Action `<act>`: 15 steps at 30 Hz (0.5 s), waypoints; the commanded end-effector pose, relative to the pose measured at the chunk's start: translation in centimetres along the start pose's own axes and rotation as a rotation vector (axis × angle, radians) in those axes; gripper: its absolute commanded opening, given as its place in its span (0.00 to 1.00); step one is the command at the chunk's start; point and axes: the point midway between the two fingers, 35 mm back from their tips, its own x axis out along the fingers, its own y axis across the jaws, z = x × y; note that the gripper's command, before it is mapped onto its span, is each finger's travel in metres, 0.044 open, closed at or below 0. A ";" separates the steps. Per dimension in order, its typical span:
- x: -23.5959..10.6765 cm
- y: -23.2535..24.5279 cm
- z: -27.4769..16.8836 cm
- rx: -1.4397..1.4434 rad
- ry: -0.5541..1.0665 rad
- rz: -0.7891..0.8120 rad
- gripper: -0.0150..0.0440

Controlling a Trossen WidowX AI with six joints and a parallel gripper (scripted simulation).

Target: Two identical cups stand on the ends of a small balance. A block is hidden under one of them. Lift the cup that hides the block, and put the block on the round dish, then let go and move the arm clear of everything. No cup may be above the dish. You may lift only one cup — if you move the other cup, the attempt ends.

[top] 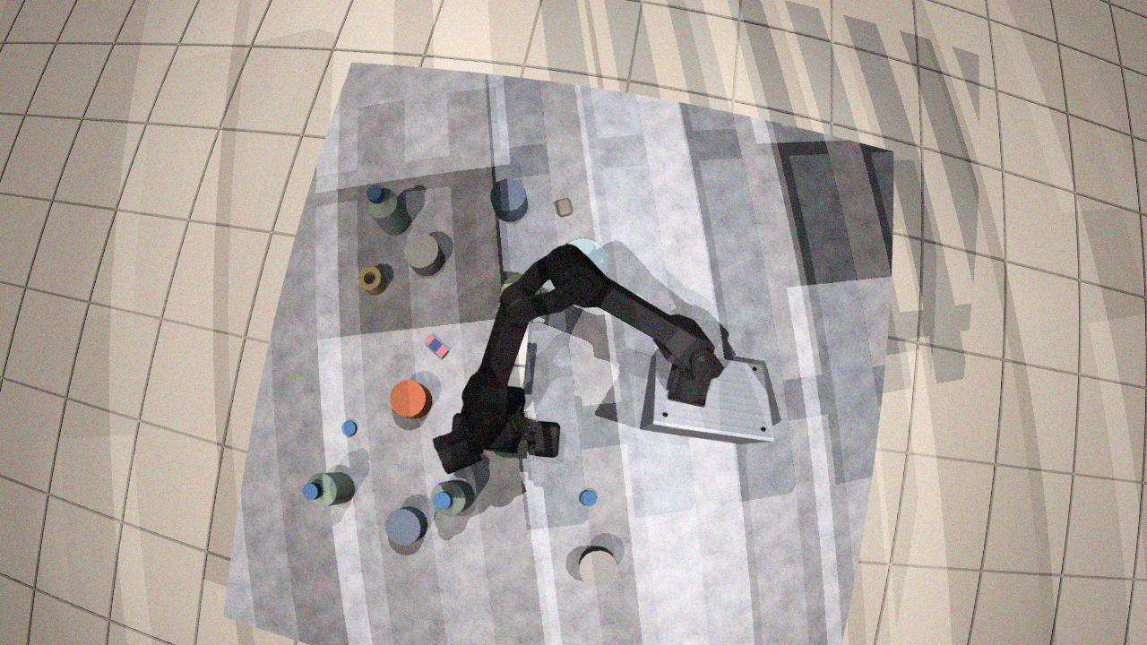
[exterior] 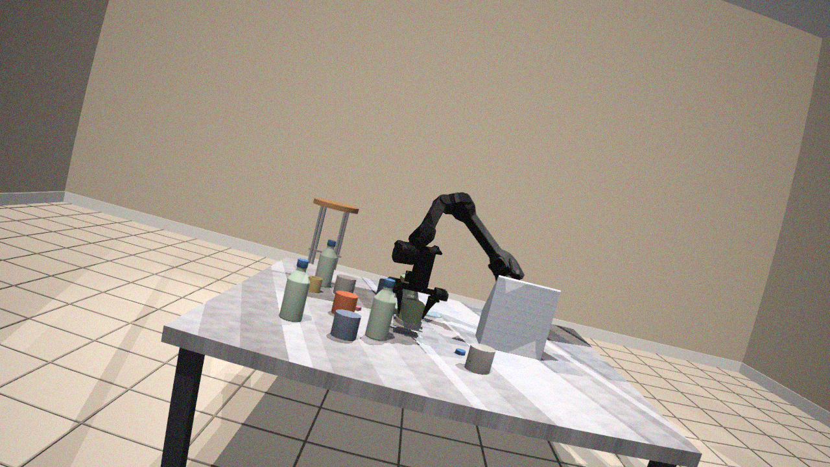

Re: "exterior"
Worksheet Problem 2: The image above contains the pale green cylinder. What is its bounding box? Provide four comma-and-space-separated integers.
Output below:
400, 274, 418, 296

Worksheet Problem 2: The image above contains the orange-brown cylinder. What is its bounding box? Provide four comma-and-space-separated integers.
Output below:
331, 291, 359, 314

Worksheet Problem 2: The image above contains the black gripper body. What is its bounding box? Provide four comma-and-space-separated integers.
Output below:
388, 265, 449, 302

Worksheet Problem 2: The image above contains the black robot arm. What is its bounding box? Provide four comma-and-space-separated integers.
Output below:
392, 192, 524, 281

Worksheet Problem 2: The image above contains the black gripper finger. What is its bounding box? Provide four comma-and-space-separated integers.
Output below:
392, 290, 403, 313
422, 296, 440, 319

